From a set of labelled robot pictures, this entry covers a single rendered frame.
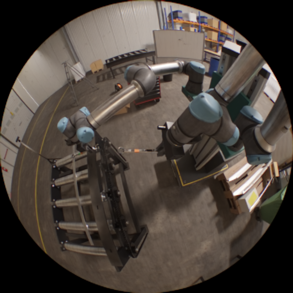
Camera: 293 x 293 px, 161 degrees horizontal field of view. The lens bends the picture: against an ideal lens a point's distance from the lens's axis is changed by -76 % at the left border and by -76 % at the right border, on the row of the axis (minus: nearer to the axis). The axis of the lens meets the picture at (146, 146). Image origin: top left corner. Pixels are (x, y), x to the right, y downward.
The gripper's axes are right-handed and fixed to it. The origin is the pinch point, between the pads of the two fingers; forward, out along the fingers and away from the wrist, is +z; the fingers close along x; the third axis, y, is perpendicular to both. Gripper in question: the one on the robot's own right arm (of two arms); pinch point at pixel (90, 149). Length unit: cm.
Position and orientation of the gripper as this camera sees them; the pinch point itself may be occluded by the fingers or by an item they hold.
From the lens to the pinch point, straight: 78.9
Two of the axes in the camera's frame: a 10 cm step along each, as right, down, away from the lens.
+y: 9.4, -3.3, 0.2
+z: 1.4, 4.7, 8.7
